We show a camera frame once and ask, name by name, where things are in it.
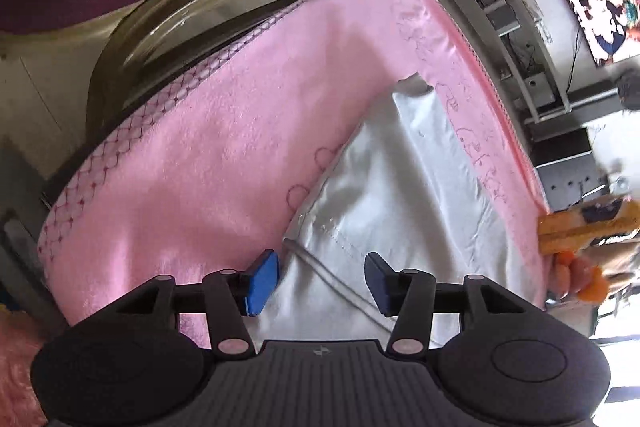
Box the plastic bag of oranges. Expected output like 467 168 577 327
547 252 621 304

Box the grey speaker box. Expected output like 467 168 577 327
524 74 557 108

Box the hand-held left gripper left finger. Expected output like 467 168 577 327
107 249 279 358

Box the orange juice bottle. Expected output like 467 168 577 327
537 194 640 256

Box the grey metal shelf unit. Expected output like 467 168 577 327
390 0 623 125

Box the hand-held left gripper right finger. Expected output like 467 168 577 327
361 252 521 358

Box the dark drawer cabinet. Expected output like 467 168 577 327
529 127 603 214

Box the pink printed blanket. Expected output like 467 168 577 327
37 0 558 350

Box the white hoodie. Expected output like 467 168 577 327
247 74 548 353

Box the pink fluffy cloth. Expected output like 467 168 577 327
0 307 53 427

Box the beige garment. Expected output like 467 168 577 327
582 232 640 293

